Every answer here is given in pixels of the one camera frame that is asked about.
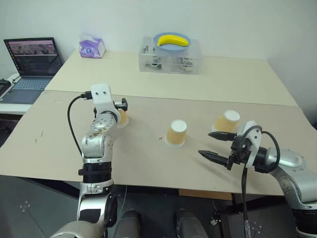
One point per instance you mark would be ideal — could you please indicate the dark rounded shape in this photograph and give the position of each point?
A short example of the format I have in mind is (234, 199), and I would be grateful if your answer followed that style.
(128, 223)
(189, 224)

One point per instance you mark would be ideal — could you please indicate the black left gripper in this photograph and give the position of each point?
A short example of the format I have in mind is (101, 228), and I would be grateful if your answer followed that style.
(124, 104)

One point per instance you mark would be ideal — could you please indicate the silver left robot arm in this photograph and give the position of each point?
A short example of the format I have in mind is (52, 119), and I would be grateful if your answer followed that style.
(95, 146)

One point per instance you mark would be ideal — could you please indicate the purple tissue box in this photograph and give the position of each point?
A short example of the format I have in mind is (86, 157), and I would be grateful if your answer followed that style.
(91, 47)

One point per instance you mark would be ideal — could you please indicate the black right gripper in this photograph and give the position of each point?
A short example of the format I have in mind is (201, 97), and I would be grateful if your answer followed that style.
(238, 148)

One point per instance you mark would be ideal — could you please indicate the clear acrylic drawer box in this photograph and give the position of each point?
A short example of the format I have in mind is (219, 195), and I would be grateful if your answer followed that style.
(171, 60)

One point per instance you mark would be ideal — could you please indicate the black silver hardware piece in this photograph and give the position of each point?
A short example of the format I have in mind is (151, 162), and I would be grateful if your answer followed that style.
(154, 63)
(185, 63)

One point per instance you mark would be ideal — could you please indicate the blue plate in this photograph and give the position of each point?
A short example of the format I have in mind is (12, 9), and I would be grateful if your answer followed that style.
(173, 48)

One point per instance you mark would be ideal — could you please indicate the brown paper cup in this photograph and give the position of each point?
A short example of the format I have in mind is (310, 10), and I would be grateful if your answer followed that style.
(123, 120)
(175, 136)
(225, 122)

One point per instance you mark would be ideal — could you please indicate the open grey laptop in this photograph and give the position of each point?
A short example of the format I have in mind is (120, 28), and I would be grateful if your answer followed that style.
(32, 84)

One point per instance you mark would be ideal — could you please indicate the black device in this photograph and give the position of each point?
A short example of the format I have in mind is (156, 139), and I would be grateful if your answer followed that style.
(4, 86)

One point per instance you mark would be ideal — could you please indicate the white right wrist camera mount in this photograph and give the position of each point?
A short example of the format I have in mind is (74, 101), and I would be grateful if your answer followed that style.
(255, 146)

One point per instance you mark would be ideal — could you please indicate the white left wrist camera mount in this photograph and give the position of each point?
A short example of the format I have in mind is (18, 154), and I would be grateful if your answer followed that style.
(100, 95)

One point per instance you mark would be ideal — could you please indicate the yellow banana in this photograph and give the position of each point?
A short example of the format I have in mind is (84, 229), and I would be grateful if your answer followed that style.
(173, 39)

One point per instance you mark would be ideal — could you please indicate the brown cardboard piece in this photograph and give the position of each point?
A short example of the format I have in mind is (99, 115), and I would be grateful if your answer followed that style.
(205, 194)

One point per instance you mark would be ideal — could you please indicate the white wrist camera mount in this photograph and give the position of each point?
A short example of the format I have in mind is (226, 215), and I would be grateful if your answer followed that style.
(100, 95)
(255, 146)

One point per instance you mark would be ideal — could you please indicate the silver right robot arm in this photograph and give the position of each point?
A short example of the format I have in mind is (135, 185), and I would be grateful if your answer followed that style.
(289, 158)

